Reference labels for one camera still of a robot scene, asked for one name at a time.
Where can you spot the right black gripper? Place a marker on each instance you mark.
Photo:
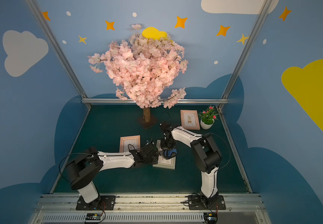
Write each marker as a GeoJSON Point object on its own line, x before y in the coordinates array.
{"type": "Point", "coordinates": [168, 148]}

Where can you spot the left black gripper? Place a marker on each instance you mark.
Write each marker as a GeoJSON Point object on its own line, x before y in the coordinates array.
{"type": "Point", "coordinates": [153, 154]}

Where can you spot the blue and grey cloth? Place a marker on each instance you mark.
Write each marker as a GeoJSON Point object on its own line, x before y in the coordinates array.
{"type": "Point", "coordinates": [168, 154]}

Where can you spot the pink picture frame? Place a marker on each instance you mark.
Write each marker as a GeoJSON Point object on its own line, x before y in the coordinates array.
{"type": "Point", "coordinates": [189, 119]}
{"type": "Point", "coordinates": [129, 143]}

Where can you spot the green picture frame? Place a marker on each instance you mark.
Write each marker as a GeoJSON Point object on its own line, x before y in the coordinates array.
{"type": "Point", "coordinates": [162, 162]}

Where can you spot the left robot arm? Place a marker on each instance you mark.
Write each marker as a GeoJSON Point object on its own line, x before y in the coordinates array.
{"type": "Point", "coordinates": [81, 171]}

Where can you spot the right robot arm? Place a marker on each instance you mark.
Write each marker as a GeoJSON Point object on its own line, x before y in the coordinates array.
{"type": "Point", "coordinates": [206, 154]}

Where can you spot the white pot with flowers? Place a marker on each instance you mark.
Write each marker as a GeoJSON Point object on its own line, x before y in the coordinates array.
{"type": "Point", "coordinates": [208, 117]}

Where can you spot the pink blossom artificial tree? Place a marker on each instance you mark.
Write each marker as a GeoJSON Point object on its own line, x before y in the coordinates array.
{"type": "Point", "coordinates": [142, 68]}

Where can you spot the left controller board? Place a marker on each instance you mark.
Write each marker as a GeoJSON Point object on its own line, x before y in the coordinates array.
{"type": "Point", "coordinates": [93, 218]}

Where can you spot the controller board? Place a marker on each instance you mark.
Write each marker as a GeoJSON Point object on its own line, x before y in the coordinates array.
{"type": "Point", "coordinates": [210, 218]}
{"type": "Point", "coordinates": [93, 218]}

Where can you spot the right controller board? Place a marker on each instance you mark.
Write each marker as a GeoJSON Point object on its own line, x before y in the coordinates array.
{"type": "Point", "coordinates": [210, 218]}

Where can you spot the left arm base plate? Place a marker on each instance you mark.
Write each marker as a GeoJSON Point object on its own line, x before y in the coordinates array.
{"type": "Point", "coordinates": [102, 203]}

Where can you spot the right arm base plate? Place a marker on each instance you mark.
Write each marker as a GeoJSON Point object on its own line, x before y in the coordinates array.
{"type": "Point", "coordinates": [197, 202]}

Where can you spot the aluminium front rail assembly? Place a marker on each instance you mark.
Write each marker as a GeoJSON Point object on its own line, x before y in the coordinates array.
{"type": "Point", "coordinates": [138, 208]}

